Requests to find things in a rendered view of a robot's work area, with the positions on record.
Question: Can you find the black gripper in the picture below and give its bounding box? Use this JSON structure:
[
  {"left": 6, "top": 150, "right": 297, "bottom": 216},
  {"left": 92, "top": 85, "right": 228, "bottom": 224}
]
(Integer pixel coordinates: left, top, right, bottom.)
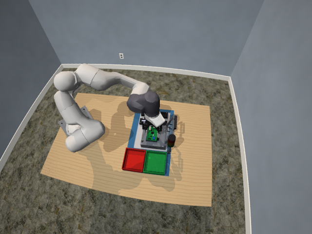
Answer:
[{"left": 141, "top": 119, "right": 162, "bottom": 136}]

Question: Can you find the green bin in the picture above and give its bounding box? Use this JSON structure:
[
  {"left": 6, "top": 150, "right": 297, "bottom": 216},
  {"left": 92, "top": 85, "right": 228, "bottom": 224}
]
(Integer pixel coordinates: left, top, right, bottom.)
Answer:
[{"left": 143, "top": 150, "right": 167, "bottom": 176}]

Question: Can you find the green circuit board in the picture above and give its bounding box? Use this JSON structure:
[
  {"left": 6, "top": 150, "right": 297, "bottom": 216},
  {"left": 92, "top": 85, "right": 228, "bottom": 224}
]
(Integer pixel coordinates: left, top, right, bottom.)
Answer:
[{"left": 146, "top": 126, "right": 157, "bottom": 141}]

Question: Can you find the red open-top bin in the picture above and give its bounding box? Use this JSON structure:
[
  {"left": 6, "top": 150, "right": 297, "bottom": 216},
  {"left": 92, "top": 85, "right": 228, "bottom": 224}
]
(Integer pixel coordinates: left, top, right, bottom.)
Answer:
[{"left": 122, "top": 148, "right": 146, "bottom": 173}]

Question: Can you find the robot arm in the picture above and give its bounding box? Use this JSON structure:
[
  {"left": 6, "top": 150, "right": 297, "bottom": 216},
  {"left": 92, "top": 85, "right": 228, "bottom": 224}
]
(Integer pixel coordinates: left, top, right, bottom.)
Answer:
[{"left": 54, "top": 63, "right": 165, "bottom": 153}]

